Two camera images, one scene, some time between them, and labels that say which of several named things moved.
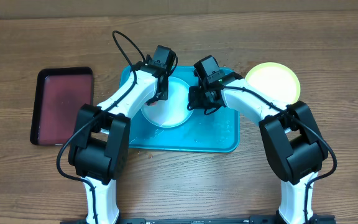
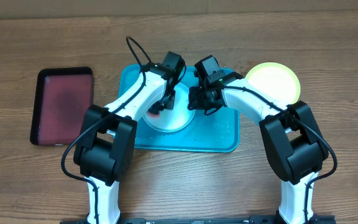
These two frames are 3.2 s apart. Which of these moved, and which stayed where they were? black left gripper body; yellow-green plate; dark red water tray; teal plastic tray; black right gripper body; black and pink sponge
Moved: black left gripper body; black and pink sponge
Stayed: black right gripper body; teal plastic tray; dark red water tray; yellow-green plate
